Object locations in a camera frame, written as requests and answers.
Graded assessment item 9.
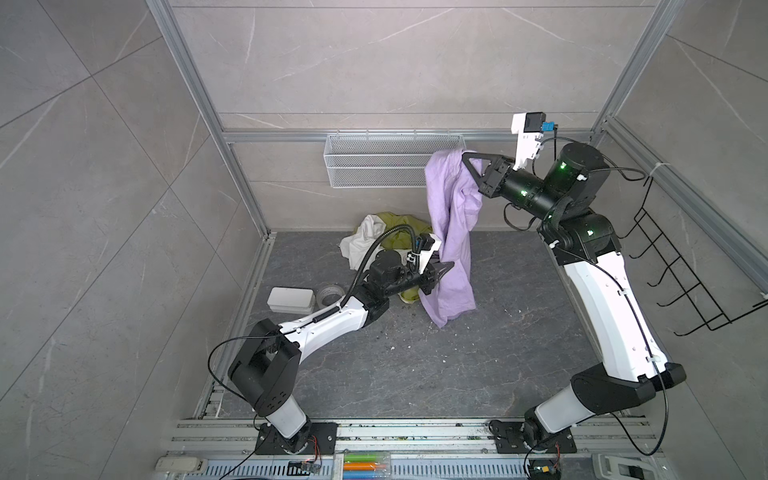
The purple cloth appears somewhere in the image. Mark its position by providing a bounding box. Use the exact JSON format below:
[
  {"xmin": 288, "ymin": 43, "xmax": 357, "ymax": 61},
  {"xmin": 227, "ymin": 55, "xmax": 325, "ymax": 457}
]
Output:
[{"xmin": 420, "ymin": 149, "xmax": 482, "ymax": 328}]

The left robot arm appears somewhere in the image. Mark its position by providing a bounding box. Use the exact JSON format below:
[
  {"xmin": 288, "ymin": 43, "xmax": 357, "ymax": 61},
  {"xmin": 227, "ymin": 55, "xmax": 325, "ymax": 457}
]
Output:
[{"xmin": 213, "ymin": 225, "xmax": 454, "ymax": 453}]

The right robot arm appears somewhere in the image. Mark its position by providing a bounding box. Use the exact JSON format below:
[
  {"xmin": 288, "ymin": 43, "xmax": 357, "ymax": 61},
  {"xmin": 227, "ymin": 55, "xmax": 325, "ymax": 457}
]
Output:
[{"xmin": 461, "ymin": 142, "xmax": 687, "ymax": 452}]

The olive green cloth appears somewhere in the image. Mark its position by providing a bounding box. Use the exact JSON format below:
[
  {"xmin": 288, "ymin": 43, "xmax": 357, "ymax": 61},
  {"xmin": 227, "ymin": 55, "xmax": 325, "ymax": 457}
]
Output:
[{"xmin": 377, "ymin": 212, "xmax": 433, "ymax": 304}]

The white cloth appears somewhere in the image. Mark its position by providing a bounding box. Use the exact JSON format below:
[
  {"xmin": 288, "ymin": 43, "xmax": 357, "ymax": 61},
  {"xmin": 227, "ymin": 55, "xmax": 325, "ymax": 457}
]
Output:
[{"xmin": 339, "ymin": 214, "xmax": 386, "ymax": 271}]

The clear tape roll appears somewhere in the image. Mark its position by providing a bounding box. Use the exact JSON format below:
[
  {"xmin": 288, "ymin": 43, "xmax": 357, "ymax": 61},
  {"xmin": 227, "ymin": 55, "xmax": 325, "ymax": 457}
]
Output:
[{"xmin": 315, "ymin": 284, "xmax": 346, "ymax": 309}]

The white rectangular box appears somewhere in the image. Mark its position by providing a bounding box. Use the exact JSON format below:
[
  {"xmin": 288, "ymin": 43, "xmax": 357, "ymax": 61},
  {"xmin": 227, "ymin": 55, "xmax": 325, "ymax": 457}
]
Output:
[{"xmin": 267, "ymin": 287, "xmax": 316, "ymax": 315}]

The coloured marker pack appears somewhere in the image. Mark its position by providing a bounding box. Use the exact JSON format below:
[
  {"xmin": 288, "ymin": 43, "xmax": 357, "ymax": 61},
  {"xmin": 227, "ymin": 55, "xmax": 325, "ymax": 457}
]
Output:
[{"xmin": 342, "ymin": 452, "xmax": 392, "ymax": 480}]

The white plastic holder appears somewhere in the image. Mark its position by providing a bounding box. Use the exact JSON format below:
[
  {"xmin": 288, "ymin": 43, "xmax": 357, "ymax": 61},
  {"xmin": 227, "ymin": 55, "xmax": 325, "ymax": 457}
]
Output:
[{"xmin": 592, "ymin": 454, "xmax": 660, "ymax": 480}]

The white remote device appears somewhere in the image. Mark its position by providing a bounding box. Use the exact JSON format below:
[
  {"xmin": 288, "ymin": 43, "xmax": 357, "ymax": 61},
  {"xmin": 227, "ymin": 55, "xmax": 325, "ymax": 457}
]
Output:
[{"xmin": 155, "ymin": 456, "xmax": 206, "ymax": 474}]

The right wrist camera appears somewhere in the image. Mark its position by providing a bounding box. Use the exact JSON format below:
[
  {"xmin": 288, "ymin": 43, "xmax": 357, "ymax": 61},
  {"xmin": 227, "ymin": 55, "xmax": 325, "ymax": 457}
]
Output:
[{"xmin": 510, "ymin": 112, "xmax": 557, "ymax": 171}]

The white wire basket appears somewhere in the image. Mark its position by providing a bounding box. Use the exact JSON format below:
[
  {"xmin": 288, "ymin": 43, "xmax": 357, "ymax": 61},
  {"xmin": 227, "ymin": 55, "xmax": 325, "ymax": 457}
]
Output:
[{"xmin": 323, "ymin": 133, "xmax": 466, "ymax": 189}]

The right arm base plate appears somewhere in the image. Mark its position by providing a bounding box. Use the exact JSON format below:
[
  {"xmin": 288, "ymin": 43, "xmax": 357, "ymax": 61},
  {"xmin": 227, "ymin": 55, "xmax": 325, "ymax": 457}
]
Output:
[{"xmin": 487, "ymin": 419, "xmax": 577, "ymax": 454}]

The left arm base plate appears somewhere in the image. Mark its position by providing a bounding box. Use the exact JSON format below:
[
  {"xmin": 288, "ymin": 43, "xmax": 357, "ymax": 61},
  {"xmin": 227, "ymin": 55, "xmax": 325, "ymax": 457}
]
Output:
[{"xmin": 255, "ymin": 421, "xmax": 339, "ymax": 456}]

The black wire hook rack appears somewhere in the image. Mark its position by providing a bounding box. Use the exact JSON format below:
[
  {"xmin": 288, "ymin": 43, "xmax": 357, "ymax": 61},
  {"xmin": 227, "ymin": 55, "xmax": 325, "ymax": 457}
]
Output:
[{"xmin": 619, "ymin": 177, "xmax": 767, "ymax": 338}]

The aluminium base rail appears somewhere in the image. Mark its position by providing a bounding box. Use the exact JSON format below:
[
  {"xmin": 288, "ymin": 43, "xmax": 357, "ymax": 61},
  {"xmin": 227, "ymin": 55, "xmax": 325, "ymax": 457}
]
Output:
[{"xmin": 161, "ymin": 415, "xmax": 674, "ymax": 479}]

